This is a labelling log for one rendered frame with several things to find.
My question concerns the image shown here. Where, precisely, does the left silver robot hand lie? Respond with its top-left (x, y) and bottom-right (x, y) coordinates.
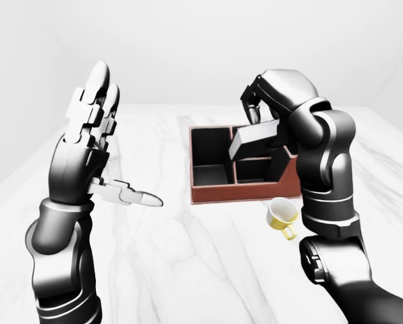
top-left (47, 59), bottom-right (164, 207)

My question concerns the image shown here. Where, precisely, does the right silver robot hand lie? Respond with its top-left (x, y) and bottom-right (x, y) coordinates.
top-left (240, 69), bottom-right (320, 149)

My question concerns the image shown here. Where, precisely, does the grey book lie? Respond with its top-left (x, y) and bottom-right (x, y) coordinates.
top-left (227, 119), bottom-right (279, 160)

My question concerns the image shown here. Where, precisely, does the red-brown desk caddy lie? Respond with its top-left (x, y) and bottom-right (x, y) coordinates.
top-left (188, 125), bottom-right (303, 205)

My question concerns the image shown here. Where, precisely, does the yellow and white mug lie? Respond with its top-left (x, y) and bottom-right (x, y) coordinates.
top-left (266, 197), bottom-right (300, 241)

